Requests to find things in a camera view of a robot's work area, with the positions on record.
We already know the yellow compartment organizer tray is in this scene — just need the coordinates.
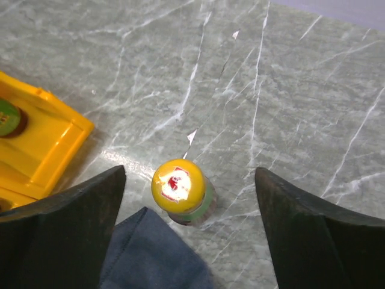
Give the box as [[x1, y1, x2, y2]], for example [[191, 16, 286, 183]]
[[1, 73, 94, 211]]

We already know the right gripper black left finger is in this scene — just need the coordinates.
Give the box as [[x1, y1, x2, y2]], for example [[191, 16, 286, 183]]
[[1, 166, 126, 288]]

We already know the dark blue cloth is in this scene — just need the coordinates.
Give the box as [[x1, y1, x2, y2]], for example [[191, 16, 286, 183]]
[[99, 207, 214, 289]]

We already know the yellow cap chili sauce bottle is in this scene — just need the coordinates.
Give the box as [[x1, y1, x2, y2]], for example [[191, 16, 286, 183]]
[[151, 158, 217, 227]]

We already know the yellow cap green label bottle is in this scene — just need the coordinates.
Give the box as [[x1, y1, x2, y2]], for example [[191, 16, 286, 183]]
[[1, 98, 28, 138]]

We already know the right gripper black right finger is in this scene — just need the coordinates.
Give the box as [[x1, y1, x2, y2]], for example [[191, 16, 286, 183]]
[[255, 167, 384, 288]]

